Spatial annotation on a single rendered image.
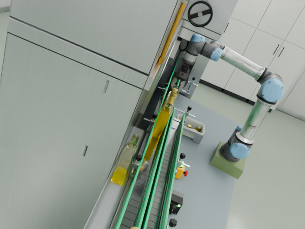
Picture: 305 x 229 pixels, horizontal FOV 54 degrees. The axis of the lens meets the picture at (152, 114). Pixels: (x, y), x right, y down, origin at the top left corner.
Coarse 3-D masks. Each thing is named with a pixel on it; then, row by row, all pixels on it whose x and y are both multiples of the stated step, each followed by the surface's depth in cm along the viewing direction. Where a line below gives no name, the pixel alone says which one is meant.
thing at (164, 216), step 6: (180, 120) 209; (180, 126) 198; (180, 132) 183; (180, 138) 175; (174, 150) 175; (174, 156) 167; (174, 162) 156; (174, 168) 149; (174, 174) 144; (168, 180) 150; (168, 186) 144; (168, 192) 136; (168, 198) 130; (168, 204) 126; (162, 210) 131; (168, 210) 123; (162, 216) 127; (162, 222) 122; (162, 228) 116
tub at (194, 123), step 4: (180, 116) 232; (188, 120) 233; (192, 120) 232; (196, 120) 233; (184, 124) 234; (192, 124) 233; (196, 124) 233; (200, 124) 232; (188, 128) 217; (192, 128) 234; (196, 128) 234; (204, 128) 226; (196, 132) 218; (200, 132) 228; (204, 132) 221
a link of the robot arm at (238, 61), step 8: (216, 40) 181; (224, 48) 178; (224, 56) 178; (232, 56) 177; (240, 56) 177; (232, 64) 179; (240, 64) 177; (248, 64) 176; (256, 64) 178; (248, 72) 178; (256, 72) 176; (264, 72) 174; (272, 72) 174; (256, 80) 178
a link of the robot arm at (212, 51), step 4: (204, 44) 168; (208, 44) 168; (212, 44) 172; (216, 44) 174; (204, 48) 167; (208, 48) 167; (212, 48) 167; (216, 48) 167; (200, 52) 169; (204, 52) 168; (208, 52) 167; (212, 52) 167; (216, 52) 166; (220, 52) 167; (208, 56) 169; (212, 56) 168; (216, 56) 167; (216, 60) 169
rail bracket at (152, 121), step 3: (153, 114) 179; (156, 114) 180; (153, 117) 179; (156, 117) 179; (147, 120) 181; (150, 120) 180; (153, 120) 180; (150, 123) 181; (153, 123) 181; (150, 126) 182; (147, 129) 183; (150, 129) 184; (147, 132) 184
